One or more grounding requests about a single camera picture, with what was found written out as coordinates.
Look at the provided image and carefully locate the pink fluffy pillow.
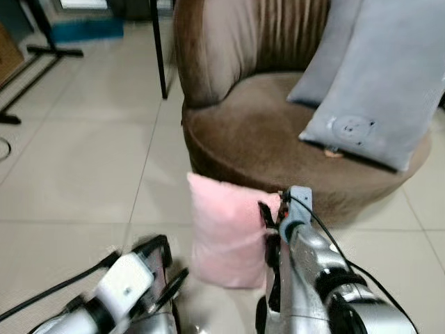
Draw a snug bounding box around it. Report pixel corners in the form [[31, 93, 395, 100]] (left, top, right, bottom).
[[186, 172, 283, 290]]

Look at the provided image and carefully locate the brown velvet round sofa chair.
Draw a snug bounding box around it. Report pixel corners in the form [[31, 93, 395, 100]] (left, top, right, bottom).
[[172, 0, 432, 225]]

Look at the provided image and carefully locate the plain grey pillow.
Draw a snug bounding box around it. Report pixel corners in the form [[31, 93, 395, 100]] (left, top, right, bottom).
[[286, 0, 367, 107]]

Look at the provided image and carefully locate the grey pillow with round print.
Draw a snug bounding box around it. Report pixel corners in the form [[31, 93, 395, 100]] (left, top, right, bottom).
[[299, 0, 445, 173]]

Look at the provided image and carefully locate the black metal floor stand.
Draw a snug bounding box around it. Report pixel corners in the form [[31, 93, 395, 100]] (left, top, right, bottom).
[[0, 0, 85, 126]]

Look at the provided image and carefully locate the thin black metal pole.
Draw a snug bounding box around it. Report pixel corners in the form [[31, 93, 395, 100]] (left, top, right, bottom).
[[149, 0, 170, 100]]

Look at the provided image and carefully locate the brown cardboard box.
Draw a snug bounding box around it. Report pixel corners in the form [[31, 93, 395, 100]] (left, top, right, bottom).
[[0, 24, 26, 88]]

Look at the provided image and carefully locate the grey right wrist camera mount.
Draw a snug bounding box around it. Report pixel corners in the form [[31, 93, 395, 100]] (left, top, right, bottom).
[[280, 185, 314, 244]]

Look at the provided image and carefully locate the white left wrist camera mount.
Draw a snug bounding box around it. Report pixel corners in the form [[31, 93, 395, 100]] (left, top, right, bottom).
[[96, 252, 156, 315]]

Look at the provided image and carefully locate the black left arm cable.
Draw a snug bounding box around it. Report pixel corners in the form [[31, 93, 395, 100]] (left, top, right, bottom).
[[0, 251, 120, 322]]

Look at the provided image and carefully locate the black cable loop on floor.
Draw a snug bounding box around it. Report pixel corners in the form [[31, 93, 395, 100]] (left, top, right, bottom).
[[0, 136, 13, 163]]

